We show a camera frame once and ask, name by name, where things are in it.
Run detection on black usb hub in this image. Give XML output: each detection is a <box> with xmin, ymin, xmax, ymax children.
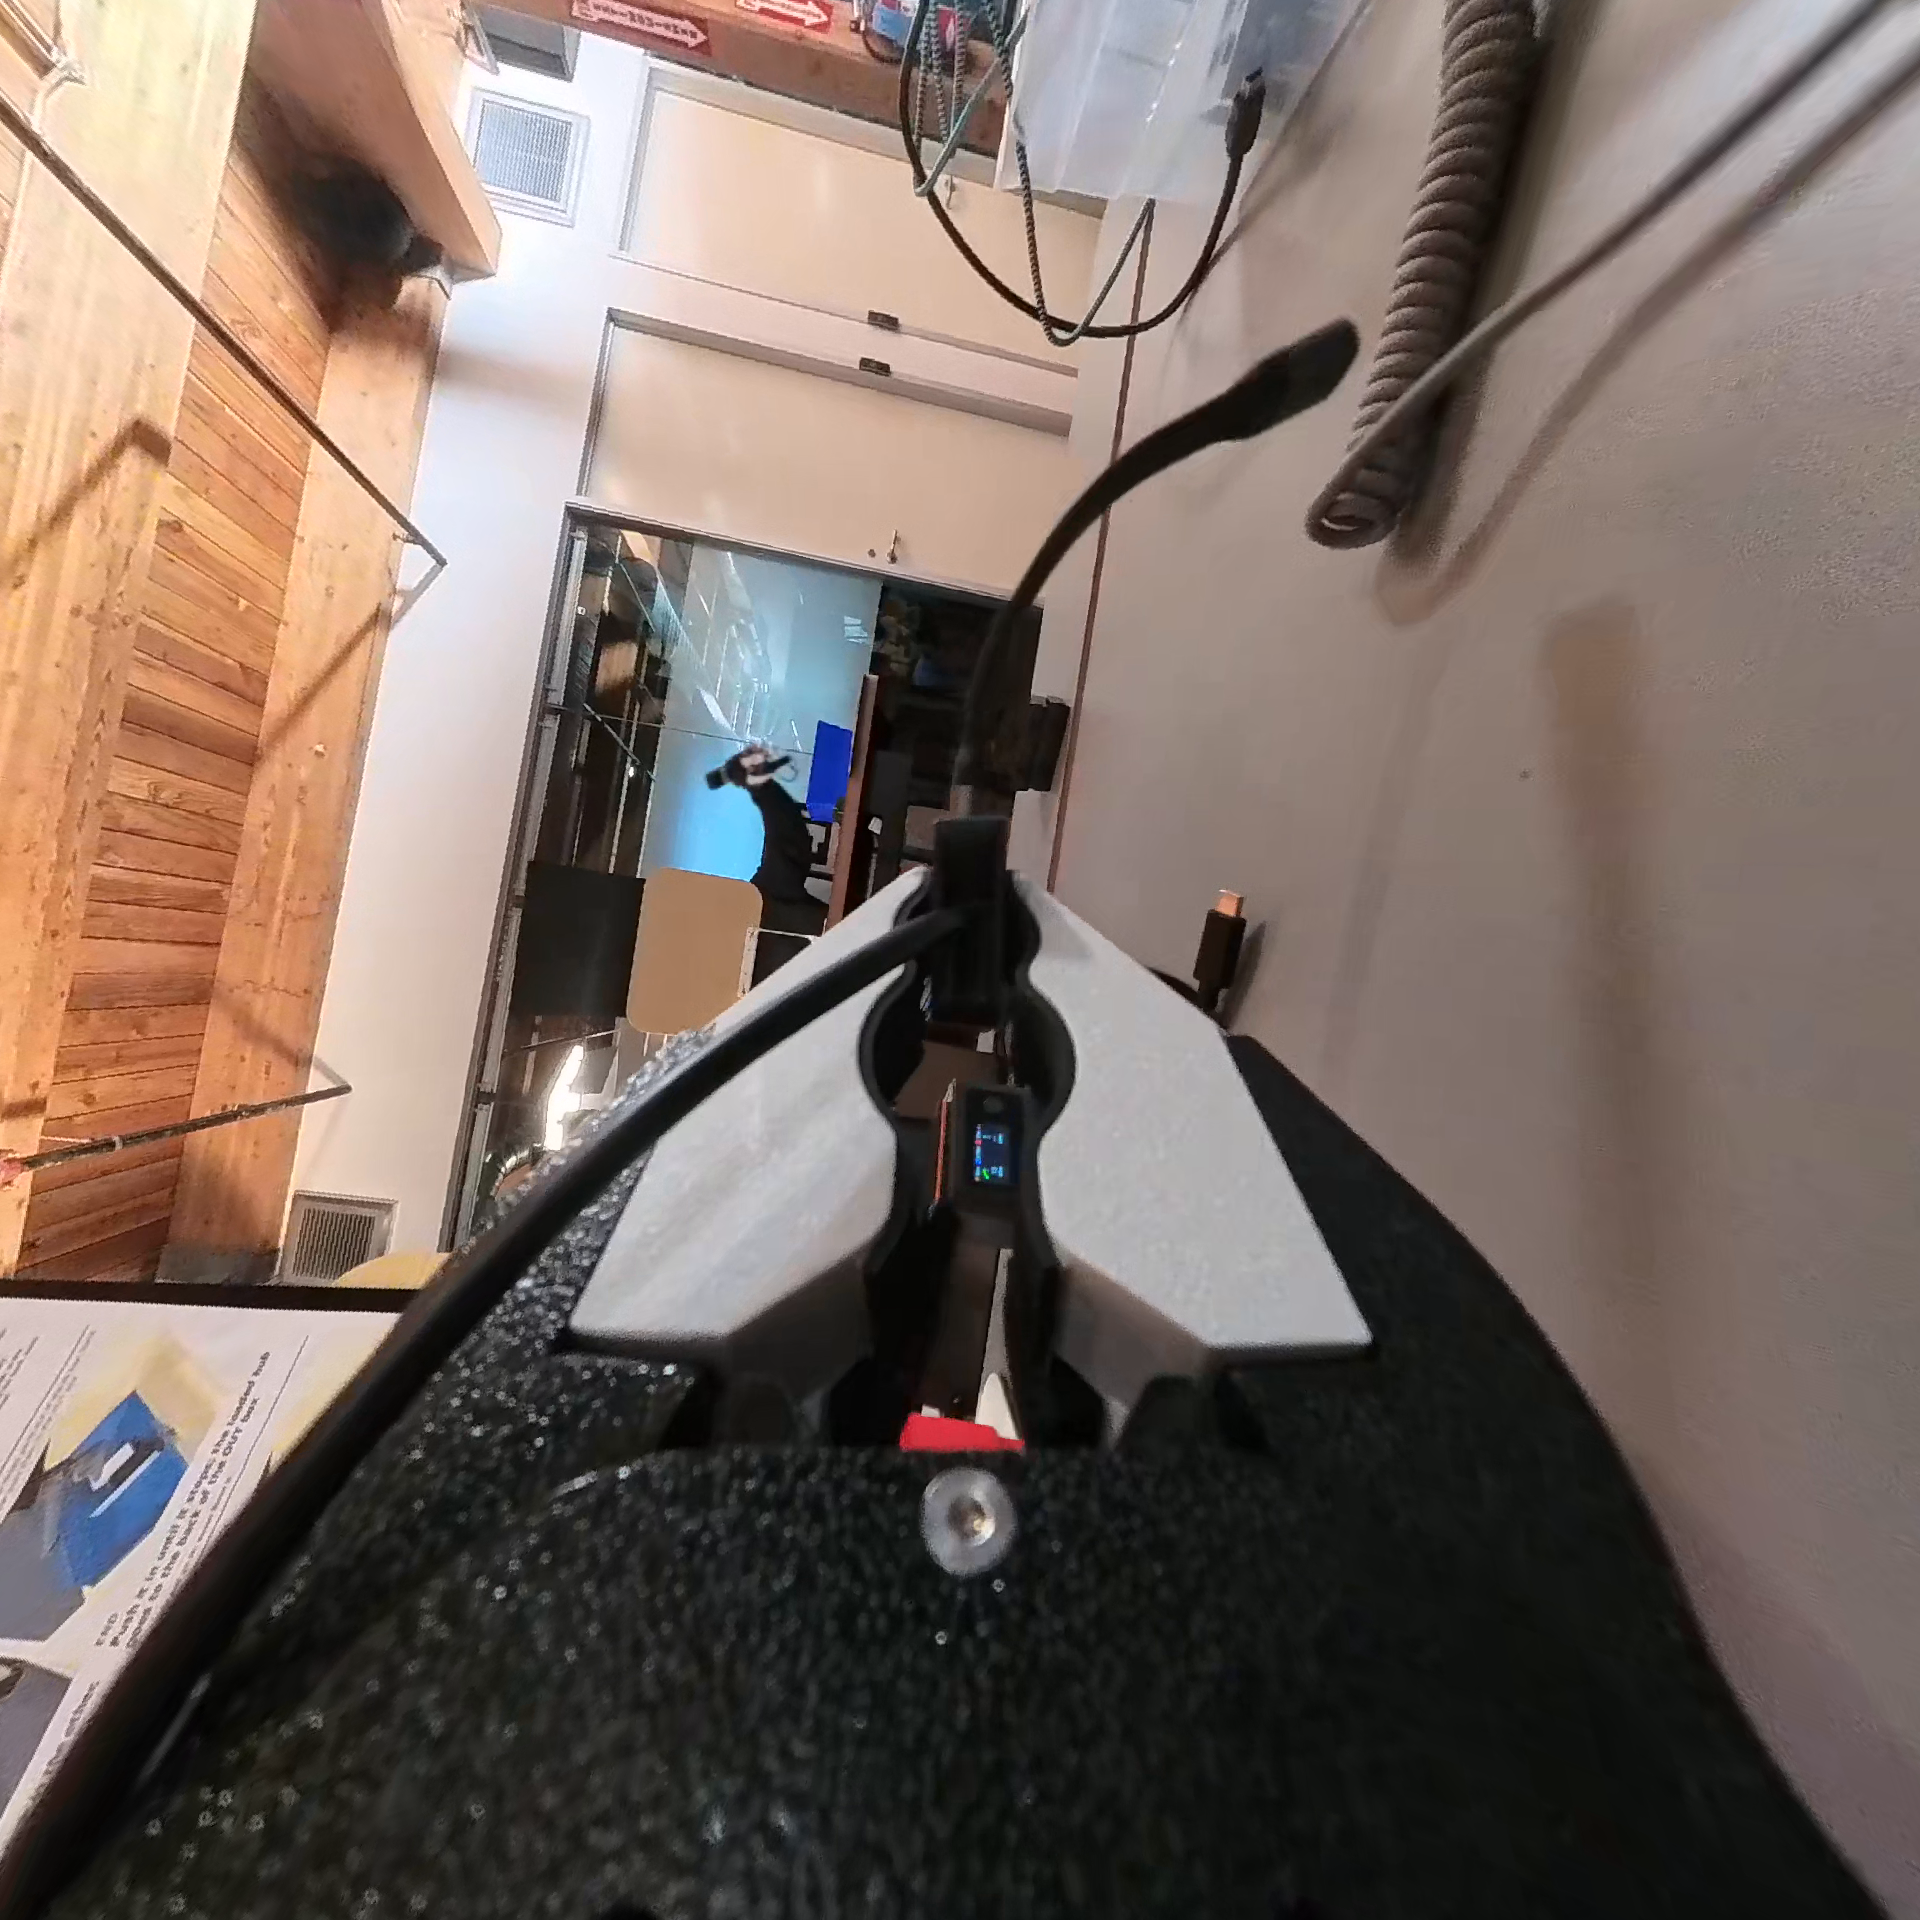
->
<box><xmin>931</xmin><ymin>816</ymin><xmax>1010</xmax><ymax>1058</ymax></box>

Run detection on black cable with plug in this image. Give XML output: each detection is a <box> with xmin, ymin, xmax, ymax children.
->
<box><xmin>1189</xmin><ymin>885</ymin><xmax>1251</xmax><ymax>1029</ymax></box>

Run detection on wall vent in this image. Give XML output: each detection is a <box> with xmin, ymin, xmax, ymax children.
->
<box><xmin>277</xmin><ymin>1192</ymin><xmax>400</xmax><ymax>1285</ymax></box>
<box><xmin>464</xmin><ymin>88</ymin><xmax>589</xmax><ymax>225</ymax></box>

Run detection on black velcro cable strap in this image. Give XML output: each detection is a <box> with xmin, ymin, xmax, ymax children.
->
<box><xmin>951</xmin><ymin>321</ymin><xmax>1364</xmax><ymax>829</ymax></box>

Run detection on tan sign board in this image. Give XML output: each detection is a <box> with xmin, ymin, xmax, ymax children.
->
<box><xmin>626</xmin><ymin>866</ymin><xmax>771</xmax><ymax>1039</ymax></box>

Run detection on black hanging pipe frame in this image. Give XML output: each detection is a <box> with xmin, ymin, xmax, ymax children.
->
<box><xmin>0</xmin><ymin>105</ymin><xmax>447</xmax><ymax>571</ymax></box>

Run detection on grey usb cable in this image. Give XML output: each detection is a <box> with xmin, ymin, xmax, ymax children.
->
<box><xmin>1303</xmin><ymin>0</ymin><xmax>1899</xmax><ymax>549</ymax></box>

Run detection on black usb hub cable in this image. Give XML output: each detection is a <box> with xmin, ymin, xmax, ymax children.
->
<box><xmin>0</xmin><ymin>907</ymin><xmax>968</xmax><ymax>1920</ymax></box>

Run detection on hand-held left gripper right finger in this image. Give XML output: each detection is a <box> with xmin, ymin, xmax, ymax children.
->
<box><xmin>1002</xmin><ymin>873</ymin><xmax>1376</xmax><ymax>1425</ymax></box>

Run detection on clear plastic bin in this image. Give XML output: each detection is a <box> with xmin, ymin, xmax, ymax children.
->
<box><xmin>1002</xmin><ymin>0</ymin><xmax>1370</xmax><ymax>203</ymax></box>

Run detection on instruction sign on stand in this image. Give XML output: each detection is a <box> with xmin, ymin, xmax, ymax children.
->
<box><xmin>0</xmin><ymin>1283</ymin><xmax>413</xmax><ymax>1802</ymax></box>

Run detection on white door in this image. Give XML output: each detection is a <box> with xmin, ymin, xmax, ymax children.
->
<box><xmin>622</xmin><ymin>61</ymin><xmax>1108</xmax><ymax>303</ymax></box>

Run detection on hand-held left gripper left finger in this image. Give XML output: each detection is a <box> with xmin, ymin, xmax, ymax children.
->
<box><xmin>566</xmin><ymin>866</ymin><xmax>935</xmax><ymax>1421</ymax></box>

